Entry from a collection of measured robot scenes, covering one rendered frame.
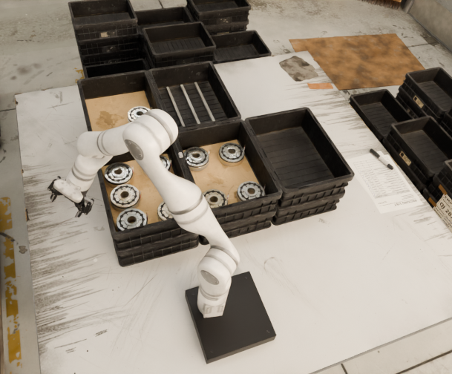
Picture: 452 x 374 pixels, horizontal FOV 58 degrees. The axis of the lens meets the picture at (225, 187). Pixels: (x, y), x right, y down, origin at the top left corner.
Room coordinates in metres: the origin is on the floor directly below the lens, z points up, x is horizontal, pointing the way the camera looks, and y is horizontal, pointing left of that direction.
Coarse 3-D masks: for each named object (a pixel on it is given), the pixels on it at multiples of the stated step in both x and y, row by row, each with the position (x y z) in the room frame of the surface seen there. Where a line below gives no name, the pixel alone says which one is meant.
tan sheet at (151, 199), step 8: (104, 168) 0.97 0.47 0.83; (136, 168) 0.99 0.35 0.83; (104, 176) 0.94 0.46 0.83; (136, 176) 0.96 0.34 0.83; (144, 176) 0.96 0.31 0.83; (136, 184) 0.92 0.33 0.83; (144, 184) 0.92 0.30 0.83; (152, 184) 0.93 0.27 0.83; (144, 192) 0.89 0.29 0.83; (152, 192) 0.89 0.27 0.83; (144, 200) 0.85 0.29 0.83; (152, 200) 0.86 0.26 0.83; (160, 200) 0.86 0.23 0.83; (112, 208) 0.80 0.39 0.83; (136, 208) 0.81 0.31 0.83; (144, 208) 0.82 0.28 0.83; (152, 208) 0.82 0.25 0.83; (112, 216) 0.77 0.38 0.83; (152, 216) 0.79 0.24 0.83
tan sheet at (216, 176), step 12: (216, 144) 1.18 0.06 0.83; (216, 156) 1.12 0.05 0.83; (216, 168) 1.05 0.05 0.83; (228, 168) 1.06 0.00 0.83; (240, 168) 1.07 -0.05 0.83; (204, 180) 0.98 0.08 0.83; (216, 180) 0.99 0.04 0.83; (228, 180) 1.00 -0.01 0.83; (240, 180) 1.01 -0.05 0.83; (252, 180) 1.02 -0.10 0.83; (228, 192) 0.94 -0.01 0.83
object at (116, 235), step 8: (176, 152) 1.02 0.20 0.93; (184, 168) 0.94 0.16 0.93; (184, 176) 0.91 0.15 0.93; (104, 184) 0.83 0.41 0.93; (104, 192) 0.80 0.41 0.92; (104, 200) 0.76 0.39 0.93; (112, 224) 0.67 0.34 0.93; (152, 224) 0.69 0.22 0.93; (160, 224) 0.70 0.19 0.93; (168, 224) 0.71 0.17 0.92; (176, 224) 0.72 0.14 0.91; (112, 232) 0.64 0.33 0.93; (120, 232) 0.65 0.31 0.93; (128, 232) 0.65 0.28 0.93; (136, 232) 0.66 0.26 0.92; (144, 232) 0.67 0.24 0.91
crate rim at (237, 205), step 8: (232, 120) 1.23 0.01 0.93; (240, 120) 1.24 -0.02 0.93; (192, 128) 1.15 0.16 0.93; (200, 128) 1.16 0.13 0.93; (248, 128) 1.20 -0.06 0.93; (248, 136) 1.16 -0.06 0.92; (176, 144) 1.06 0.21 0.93; (256, 144) 1.12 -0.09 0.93; (184, 160) 0.98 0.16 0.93; (264, 160) 1.04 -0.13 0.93; (192, 176) 0.92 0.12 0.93; (272, 176) 0.97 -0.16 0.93; (280, 192) 0.90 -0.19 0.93; (248, 200) 0.84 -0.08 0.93; (256, 200) 0.85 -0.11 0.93; (264, 200) 0.86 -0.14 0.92; (216, 208) 0.79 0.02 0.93; (224, 208) 0.80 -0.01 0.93; (232, 208) 0.81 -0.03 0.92; (240, 208) 0.82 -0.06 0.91
